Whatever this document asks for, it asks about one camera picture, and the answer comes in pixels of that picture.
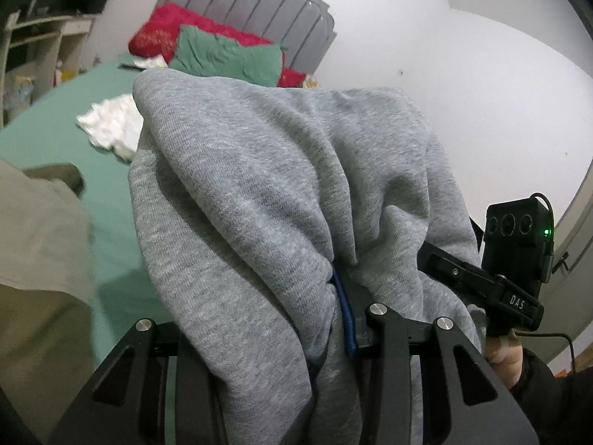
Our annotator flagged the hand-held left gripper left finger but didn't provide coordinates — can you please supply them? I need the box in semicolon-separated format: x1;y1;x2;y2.
49;319;232;445

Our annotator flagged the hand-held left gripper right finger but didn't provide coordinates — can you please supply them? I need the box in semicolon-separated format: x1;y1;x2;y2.
332;269;540;445

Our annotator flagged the grey hoodie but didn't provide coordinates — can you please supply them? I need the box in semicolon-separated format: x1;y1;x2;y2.
127;69;487;445

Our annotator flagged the person's right forearm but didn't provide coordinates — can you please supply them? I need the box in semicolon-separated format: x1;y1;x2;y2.
507;347;593;445

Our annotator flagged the person's right hand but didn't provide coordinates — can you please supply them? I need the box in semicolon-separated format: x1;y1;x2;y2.
484;333;524;391

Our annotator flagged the olive jacket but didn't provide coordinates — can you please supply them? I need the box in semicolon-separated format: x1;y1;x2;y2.
0;160;98;445

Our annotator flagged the white crumpled garment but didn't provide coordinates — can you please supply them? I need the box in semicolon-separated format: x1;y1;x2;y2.
75;93;145;164

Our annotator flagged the bed with green sheet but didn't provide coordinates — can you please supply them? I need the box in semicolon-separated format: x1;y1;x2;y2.
0;61;156;445

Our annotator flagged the green pillow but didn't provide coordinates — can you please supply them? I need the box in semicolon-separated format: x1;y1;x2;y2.
168;25;287;89

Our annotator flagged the trash bin with bag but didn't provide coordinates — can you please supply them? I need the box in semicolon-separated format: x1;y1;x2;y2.
4;75;36;118

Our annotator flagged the small white cloth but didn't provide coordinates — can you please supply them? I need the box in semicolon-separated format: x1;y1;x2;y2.
132;55;168;70

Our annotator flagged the grey padded headboard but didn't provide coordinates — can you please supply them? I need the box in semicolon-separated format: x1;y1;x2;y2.
158;0;337;75

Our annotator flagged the red pillow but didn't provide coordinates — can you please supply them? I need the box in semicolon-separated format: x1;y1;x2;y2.
127;3;307;89

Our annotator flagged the white computer desk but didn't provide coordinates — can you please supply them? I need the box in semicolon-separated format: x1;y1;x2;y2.
0;13;96;126

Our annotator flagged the black cable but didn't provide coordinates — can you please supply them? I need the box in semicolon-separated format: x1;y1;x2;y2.
523;330;576;374

